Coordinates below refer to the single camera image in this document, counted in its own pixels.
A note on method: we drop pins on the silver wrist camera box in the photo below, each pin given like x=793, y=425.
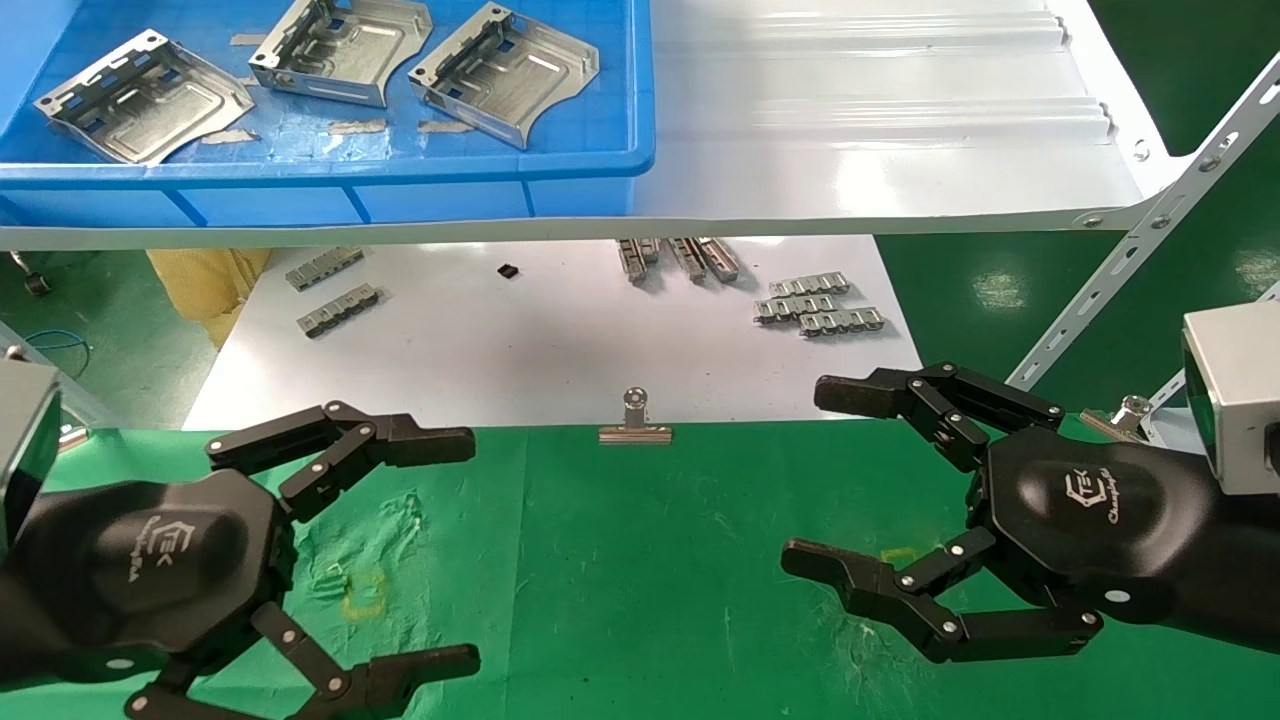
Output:
x=25, y=440
x=1240, y=390

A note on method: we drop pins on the black caster wheel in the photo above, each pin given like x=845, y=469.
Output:
x=37, y=283

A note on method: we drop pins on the small grey metal clip strip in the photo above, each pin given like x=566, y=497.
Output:
x=810, y=284
x=842, y=321
x=790, y=307
x=325, y=267
x=635, y=258
x=687, y=258
x=338, y=310
x=720, y=258

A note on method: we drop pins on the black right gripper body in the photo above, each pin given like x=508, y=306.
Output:
x=1090, y=510

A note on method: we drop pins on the white table board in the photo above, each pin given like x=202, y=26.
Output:
x=520, y=350

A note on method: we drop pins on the blue plastic bin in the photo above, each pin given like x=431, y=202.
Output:
x=560, y=170

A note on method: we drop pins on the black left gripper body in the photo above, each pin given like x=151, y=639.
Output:
x=150, y=560

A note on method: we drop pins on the yellow plastic bag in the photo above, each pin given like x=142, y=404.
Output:
x=205, y=285

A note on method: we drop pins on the stamped sheet metal bracket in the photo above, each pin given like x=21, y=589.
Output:
x=350, y=50
x=150, y=105
x=510, y=85

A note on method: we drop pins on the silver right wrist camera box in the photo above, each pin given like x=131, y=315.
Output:
x=1240, y=390

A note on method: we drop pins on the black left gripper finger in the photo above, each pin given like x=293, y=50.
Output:
x=420, y=443
x=400, y=675

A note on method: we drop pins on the silver binder clip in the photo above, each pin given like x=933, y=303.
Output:
x=636, y=430
x=1125, y=415
x=72, y=437

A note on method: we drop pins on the beige tape strip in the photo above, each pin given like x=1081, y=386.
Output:
x=248, y=39
x=356, y=126
x=228, y=136
x=440, y=126

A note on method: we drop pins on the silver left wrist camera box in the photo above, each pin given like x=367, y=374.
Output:
x=25, y=440

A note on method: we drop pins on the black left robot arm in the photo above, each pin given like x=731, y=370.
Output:
x=18, y=630

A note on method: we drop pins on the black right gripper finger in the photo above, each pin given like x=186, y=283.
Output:
x=830, y=565
x=860, y=392

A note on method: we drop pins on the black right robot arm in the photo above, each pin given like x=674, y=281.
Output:
x=1250, y=560

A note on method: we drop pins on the grey metal frame bar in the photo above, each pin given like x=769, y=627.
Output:
x=45, y=375

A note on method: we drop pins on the green table cloth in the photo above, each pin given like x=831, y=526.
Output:
x=640, y=580

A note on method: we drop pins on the white shelf board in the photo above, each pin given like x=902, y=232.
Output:
x=850, y=150

